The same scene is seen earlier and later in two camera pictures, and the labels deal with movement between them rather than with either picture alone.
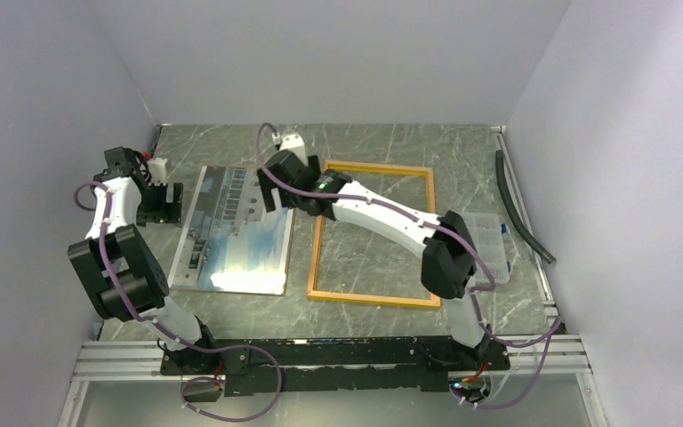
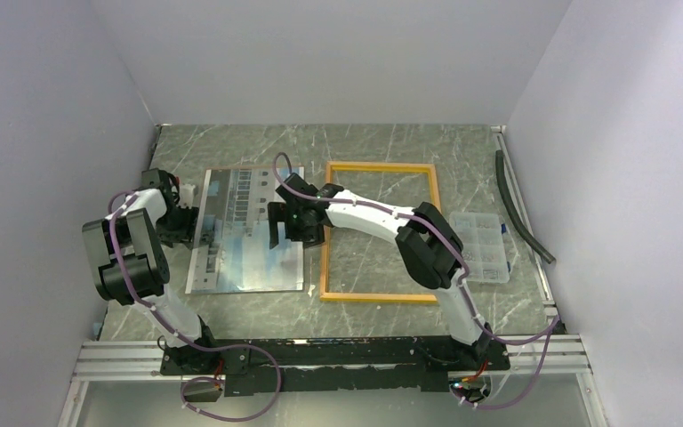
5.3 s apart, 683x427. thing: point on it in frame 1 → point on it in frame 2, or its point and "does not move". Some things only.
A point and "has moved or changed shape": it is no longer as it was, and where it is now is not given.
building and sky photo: x=231 y=243 does not move
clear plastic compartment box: x=488 y=232 does not move
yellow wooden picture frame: x=315 y=268 has moved or changed shape
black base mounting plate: x=404 y=364 does not move
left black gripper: x=159 y=215 → x=186 y=234
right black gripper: x=267 y=185 → x=280 y=213
